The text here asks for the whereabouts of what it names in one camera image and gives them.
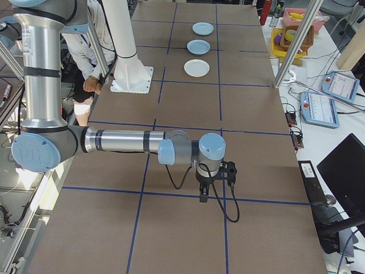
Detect light blue plate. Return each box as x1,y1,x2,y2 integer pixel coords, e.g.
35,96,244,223
192,22,215,37
186,39,212,55

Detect orange black circuit board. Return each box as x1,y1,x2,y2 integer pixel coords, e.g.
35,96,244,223
285,111,298,128
290,132,305,151

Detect black computer box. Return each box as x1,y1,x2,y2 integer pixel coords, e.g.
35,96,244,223
297,160,329,208

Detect white plastic hook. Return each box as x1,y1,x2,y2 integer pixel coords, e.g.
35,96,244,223
283,70,299,85

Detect teach pendant with red button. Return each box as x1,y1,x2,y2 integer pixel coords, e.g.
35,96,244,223
299,90,340,128

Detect black monitor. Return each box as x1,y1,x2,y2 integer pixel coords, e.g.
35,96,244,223
316,132,365,221

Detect thin metal rod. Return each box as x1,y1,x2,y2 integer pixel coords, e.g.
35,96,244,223
290,79,365,111

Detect yellow plastic bin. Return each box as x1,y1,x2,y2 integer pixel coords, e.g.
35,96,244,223
270,26,308,60

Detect teach pendant with red border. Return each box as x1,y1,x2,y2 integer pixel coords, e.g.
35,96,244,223
321,71,361,104

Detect person in grey jacket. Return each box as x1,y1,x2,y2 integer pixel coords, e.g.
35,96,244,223
60,0,118,127

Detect brown wicker basket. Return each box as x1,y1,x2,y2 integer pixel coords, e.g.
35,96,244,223
280,25,315,57

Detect clear plastic bottle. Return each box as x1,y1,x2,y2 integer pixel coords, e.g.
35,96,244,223
269,3,282,28

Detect pink plastic basket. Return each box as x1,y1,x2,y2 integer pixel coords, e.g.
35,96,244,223
281,7,331,35

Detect light wooden board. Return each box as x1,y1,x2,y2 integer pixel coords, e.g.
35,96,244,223
337,13,365,71

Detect dark side table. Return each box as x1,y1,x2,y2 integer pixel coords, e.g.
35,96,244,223
0,75,26,130

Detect grey office chair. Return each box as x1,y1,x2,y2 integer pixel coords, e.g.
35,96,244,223
319,0,365,37

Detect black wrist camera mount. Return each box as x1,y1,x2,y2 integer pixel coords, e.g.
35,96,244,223
220,160,238,188

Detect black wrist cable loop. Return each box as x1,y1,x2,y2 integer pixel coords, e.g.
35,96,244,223
164,163,210,190

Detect black camera cable loop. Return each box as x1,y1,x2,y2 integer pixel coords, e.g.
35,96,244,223
210,182,241,224

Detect white square base plate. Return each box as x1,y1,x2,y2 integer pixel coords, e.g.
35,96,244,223
109,65,154,94

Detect blue cable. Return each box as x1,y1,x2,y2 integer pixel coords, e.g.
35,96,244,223
337,228,359,274

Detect aluminium extrusion post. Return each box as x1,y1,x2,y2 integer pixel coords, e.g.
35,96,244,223
84,25,112,84
273,0,325,90
0,36,26,84

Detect white pedestal column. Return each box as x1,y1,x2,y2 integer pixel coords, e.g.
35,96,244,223
101,0,147,86

